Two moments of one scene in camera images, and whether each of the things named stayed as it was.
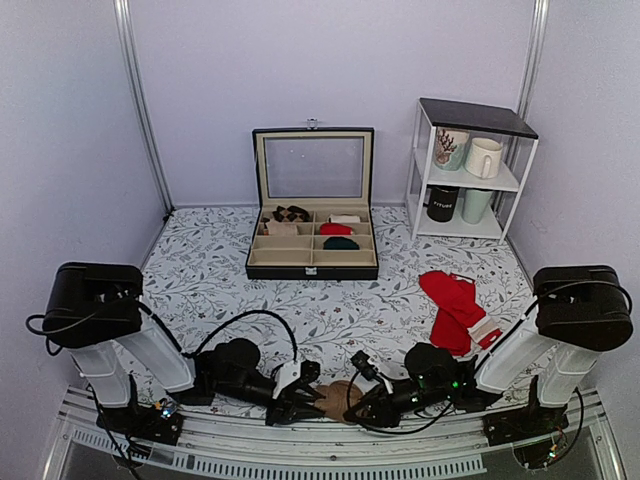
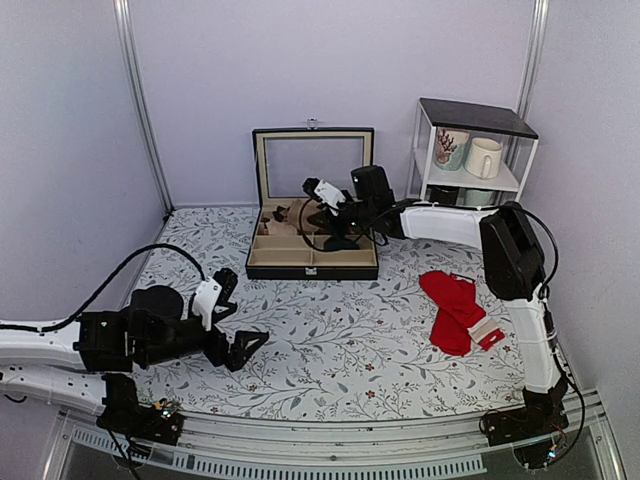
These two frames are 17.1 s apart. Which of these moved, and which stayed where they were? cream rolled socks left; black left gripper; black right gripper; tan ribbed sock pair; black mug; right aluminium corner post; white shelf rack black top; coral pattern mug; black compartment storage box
Moved: black right gripper; black left gripper; tan ribbed sock pair
Stayed: black mug; cream rolled socks left; coral pattern mug; white shelf rack black top; right aluminium corner post; black compartment storage box
